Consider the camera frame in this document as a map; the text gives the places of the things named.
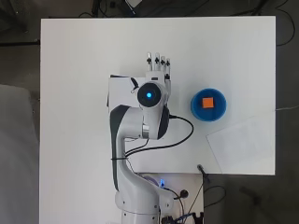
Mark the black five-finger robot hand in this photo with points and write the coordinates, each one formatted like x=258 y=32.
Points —
x=155 y=76

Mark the blue round tub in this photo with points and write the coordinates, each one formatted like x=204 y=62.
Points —
x=199 y=113

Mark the white flat box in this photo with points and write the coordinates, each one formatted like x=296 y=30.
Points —
x=120 y=90

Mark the white seven-joint robot arm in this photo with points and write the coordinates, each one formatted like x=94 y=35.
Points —
x=134 y=174

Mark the thin white table sheet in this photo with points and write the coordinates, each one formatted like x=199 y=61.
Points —
x=249 y=146

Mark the orange cube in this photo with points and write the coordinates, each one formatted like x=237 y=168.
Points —
x=208 y=102

